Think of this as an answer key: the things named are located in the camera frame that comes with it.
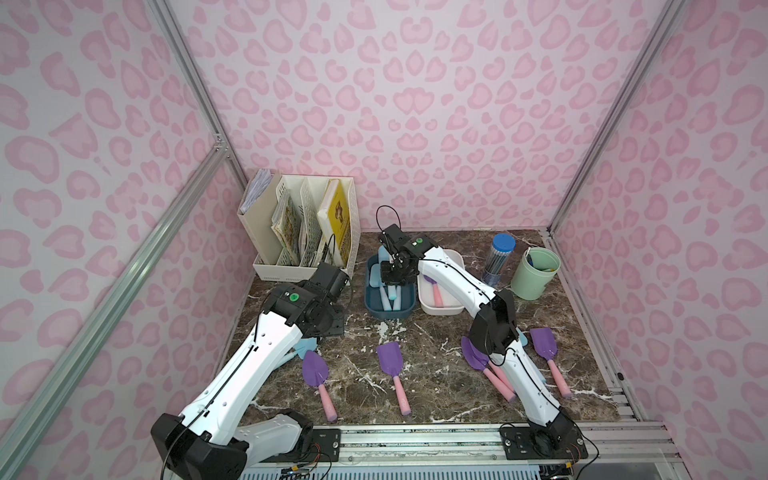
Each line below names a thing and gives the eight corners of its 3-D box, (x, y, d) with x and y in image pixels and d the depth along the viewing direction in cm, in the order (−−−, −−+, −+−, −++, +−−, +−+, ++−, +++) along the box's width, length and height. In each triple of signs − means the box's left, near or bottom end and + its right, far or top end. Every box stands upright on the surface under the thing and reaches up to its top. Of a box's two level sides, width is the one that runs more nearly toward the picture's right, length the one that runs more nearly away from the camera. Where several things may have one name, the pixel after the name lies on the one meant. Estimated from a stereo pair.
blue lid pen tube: (479, 284, 106) (493, 248, 91) (484, 268, 111) (497, 231, 96) (497, 289, 105) (513, 254, 90) (500, 273, 109) (517, 236, 94)
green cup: (513, 299, 102) (528, 273, 91) (506, 274, 109) (519, 247, 97) (545, 299, 102) (564, 273, 90) (536, 274, 109) (553, 247, 97)
